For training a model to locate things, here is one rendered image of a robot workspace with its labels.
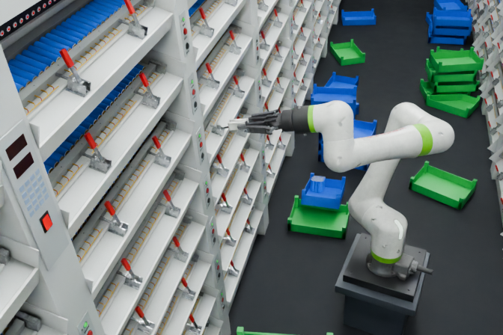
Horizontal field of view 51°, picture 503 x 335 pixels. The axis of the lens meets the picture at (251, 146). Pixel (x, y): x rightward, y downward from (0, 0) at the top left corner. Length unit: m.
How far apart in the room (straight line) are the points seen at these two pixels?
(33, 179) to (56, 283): 0.22
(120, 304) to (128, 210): 0.23
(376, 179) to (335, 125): 0.51
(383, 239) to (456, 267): 0.72
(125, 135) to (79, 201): 0.23
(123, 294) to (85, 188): 0.38
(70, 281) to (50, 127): 0.31
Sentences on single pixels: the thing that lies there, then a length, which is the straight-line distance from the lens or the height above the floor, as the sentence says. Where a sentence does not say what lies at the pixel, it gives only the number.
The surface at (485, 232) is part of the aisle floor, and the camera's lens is 2.98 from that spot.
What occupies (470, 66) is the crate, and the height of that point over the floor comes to 0.28.
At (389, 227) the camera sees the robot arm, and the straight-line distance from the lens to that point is 2.09.
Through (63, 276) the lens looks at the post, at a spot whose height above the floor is 1.23.
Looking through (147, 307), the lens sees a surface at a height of 0.76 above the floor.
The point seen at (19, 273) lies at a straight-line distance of 1.01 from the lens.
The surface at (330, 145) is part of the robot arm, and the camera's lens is 1.73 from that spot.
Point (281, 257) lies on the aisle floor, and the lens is 2.70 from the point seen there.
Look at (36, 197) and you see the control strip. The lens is 0.96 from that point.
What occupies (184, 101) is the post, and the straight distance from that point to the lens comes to 1.53.
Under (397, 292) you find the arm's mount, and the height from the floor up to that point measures 0.32.
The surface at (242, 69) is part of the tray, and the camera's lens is 2.24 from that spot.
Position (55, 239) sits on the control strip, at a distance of 1.03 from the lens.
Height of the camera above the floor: 1.99
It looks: 36 degrees down
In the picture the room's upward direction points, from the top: 4 degrees counter-clockwise
